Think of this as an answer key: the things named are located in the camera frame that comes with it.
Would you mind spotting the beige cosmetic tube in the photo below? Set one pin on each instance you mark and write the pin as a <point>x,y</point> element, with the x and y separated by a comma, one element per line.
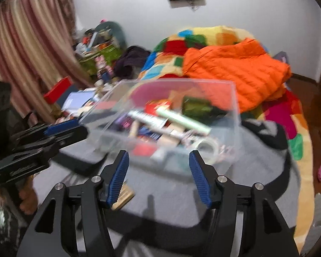
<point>134,129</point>

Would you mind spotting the blue notebook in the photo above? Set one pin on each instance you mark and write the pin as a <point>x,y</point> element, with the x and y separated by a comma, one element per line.
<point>76,100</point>

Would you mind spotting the grey green neck pillow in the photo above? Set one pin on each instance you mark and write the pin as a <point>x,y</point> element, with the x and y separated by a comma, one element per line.
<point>115,30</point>

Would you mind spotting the green storage basket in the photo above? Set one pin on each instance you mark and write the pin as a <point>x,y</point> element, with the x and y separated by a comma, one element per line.
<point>110,54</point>

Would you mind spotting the red envelope packet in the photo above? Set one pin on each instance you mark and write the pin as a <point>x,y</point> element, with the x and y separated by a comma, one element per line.
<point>144,149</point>

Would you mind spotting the colourful patchwork quilt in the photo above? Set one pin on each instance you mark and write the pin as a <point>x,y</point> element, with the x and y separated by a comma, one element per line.
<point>166,61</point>

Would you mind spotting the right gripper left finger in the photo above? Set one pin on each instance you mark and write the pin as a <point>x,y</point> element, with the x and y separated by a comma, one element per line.
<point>115,176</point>

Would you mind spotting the orange down jacket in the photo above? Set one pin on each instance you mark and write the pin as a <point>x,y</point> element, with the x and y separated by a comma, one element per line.
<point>256,75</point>

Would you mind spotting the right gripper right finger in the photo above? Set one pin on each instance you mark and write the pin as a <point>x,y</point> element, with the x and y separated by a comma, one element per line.
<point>198,169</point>

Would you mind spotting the striped curtain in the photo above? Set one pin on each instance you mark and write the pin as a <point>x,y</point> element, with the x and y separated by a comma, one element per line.
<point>36,51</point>

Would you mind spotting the pale green tube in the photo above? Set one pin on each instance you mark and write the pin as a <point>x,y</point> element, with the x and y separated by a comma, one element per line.
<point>184,121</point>

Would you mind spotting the cork stamp block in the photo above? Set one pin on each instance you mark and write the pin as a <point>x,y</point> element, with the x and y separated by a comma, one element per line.
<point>126,194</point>

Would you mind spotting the white tape roll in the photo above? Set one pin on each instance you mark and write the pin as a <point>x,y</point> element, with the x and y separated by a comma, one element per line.
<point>210,148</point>

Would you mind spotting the red box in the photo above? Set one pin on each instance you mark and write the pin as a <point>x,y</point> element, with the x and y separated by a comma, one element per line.
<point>57,90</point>

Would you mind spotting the clear plastic storage box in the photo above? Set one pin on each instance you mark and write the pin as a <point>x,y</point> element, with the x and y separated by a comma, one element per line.
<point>109,125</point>

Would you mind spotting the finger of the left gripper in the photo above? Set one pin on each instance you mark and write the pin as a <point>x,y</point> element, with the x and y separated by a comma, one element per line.
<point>60,127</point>
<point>67,138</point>

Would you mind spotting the grey black blanket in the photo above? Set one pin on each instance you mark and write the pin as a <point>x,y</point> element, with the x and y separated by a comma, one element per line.
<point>254,205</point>

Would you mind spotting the green glass bottle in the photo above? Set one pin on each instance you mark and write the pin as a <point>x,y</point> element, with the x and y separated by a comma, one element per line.
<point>201,110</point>

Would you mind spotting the blue card box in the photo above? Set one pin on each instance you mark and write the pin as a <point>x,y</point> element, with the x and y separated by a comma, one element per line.
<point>145,134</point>

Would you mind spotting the left hand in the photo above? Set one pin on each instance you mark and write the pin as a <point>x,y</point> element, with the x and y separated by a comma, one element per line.
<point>28,196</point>

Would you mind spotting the dark clothes pile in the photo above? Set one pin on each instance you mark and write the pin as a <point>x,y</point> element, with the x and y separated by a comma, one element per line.
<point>129,65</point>

